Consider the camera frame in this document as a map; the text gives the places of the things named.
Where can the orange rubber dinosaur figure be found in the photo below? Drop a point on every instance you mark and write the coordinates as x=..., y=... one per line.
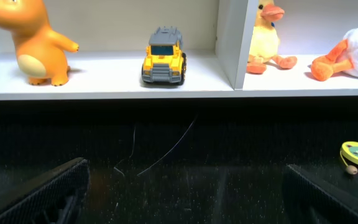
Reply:
x=36, y=40

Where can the grey and yellow toy truck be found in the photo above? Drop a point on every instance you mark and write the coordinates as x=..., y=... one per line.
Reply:
x=163, y=59

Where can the white shelf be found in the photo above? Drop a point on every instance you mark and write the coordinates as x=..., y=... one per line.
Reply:
x=110, y=77

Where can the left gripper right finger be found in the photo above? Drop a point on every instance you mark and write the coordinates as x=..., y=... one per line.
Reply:
x=328, y=199

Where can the yellow plush duck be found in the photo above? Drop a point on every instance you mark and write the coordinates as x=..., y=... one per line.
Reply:
x=264, y=40

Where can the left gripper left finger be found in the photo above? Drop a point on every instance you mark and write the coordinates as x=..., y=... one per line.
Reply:
x=33, y=196

